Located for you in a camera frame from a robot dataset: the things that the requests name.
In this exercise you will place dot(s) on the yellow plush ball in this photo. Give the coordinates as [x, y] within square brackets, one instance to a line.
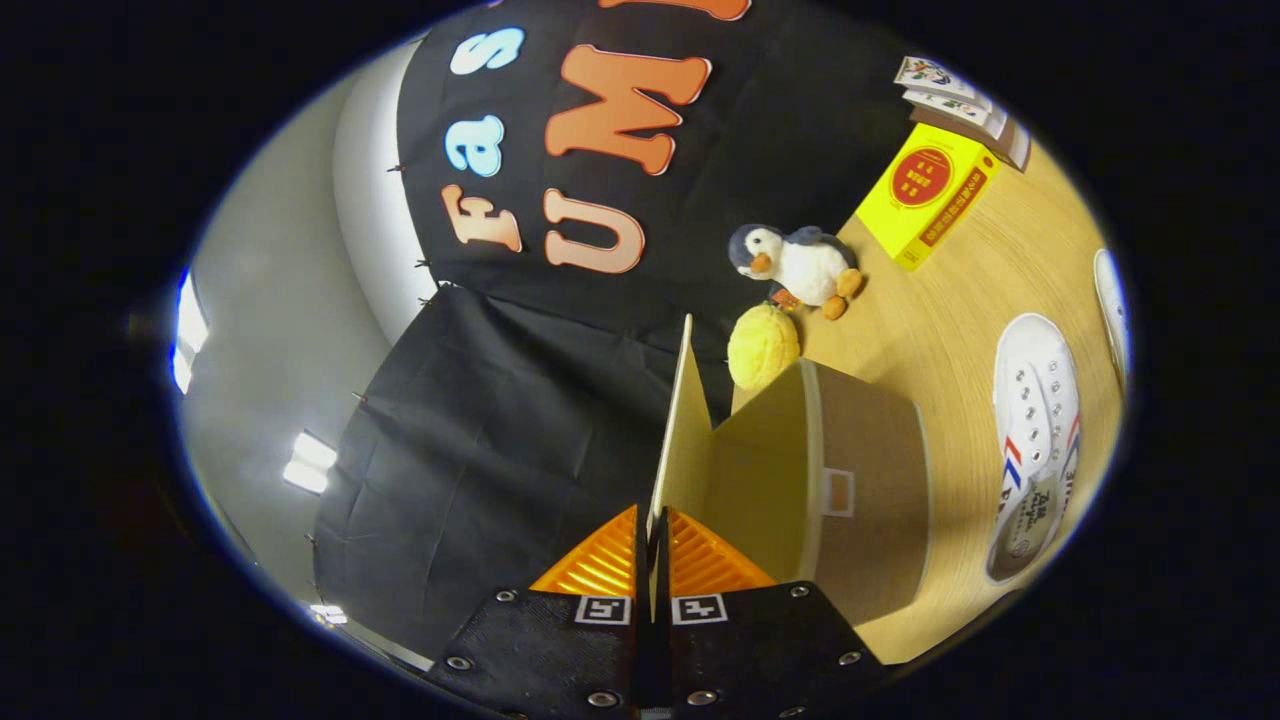
[762, 345]

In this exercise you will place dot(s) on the yellow book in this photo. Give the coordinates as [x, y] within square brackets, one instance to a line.
[925, 195]

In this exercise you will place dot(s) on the ceiling light panel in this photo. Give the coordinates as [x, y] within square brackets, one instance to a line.
[190, 330]
[328, 613]
[312, 460]

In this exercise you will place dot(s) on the white illustrated book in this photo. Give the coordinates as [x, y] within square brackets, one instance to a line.
[930, 72]

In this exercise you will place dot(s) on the white paperback book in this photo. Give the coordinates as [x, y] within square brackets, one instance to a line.
[985, 118]

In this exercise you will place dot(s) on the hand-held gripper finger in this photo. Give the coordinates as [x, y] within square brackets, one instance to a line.
[644, 570]
[663, 565]

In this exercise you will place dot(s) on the penguin plush toy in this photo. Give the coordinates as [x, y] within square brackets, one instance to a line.
[805, 268]

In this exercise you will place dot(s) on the white canvas shoe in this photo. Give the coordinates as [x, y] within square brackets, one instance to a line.
[1035, 400]
[1112, 310]

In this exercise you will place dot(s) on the brown cover book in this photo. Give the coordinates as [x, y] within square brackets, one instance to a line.
[1015, 145]

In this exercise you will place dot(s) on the brown fabric storage box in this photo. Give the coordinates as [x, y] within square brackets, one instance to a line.
[870, 470]

